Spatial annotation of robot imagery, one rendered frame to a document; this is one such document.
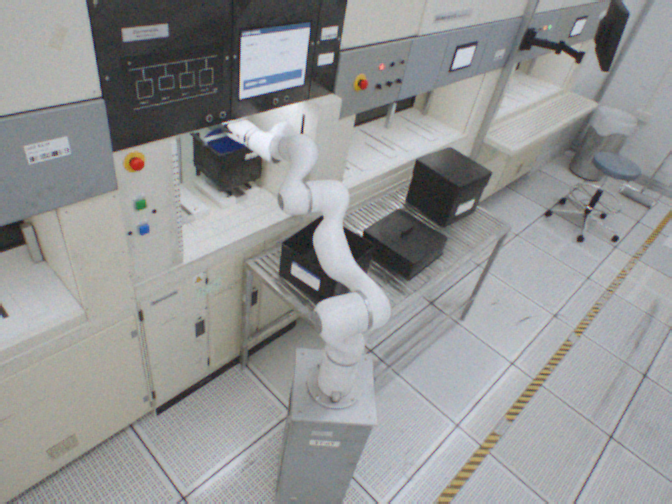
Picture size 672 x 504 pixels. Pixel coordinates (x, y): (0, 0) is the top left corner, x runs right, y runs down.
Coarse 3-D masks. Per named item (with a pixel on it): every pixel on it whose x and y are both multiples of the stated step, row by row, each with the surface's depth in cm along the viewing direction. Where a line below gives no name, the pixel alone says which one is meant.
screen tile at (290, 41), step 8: (304, 32) 160; (280, 40) 154; (288, 40) 157; (296, 40) 159; (304, 40) 162; (280, 48) 156; (288, 48) 159; (304, 48) 164; (280, 56) 158; (288, 56) 160; (296, 56) 163; (280, 64) 160; (288, 64) 162; (296, 64) 165
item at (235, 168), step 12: (240, 120) 195; (204, 144) 194; (204, 156) 200; (216, 156) 194; (228, 156) 194; (240, 156) 199; (252, 156) 204; (204, 168) 204; (216, 168) 197; (228, 168) 198; (240, 168) 203; (252, 168) 208; (216, 180) 201; (228, 180) 202; (240, 180) 207; (252, 180) 212; (228, 192) 208
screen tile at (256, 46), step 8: (248, 40) 146; (256, 40) 148; (264, 40) 150; (248, 48) 147; (256, 48) 149; (264, 48) 151; (272, 48) 154; (272, 56) 156; (248, 64) 150; (256, 64) 153; (264, 64) 155; (272, 64) 157; (248, 72) 152; (256, 72) 154
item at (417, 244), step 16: (400, 208) 232; (384, 224) 220; (400, 224) 222; (416, 224) 224; (368, 240) 215; (384, 240) 212; (400, 240) 213; (416, 240) 215; (432, 240) 217; (384, 256) 212; (400, 256) 206; (416, 256) 207; (432, 256) 217; (400, 272) 210; (416, 272) 212
